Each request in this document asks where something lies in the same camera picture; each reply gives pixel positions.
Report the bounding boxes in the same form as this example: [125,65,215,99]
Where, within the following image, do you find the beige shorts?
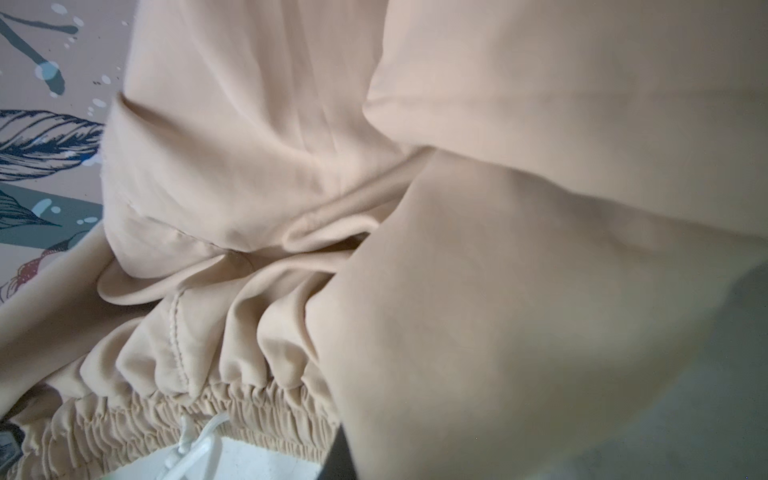
[1,1,767,479]

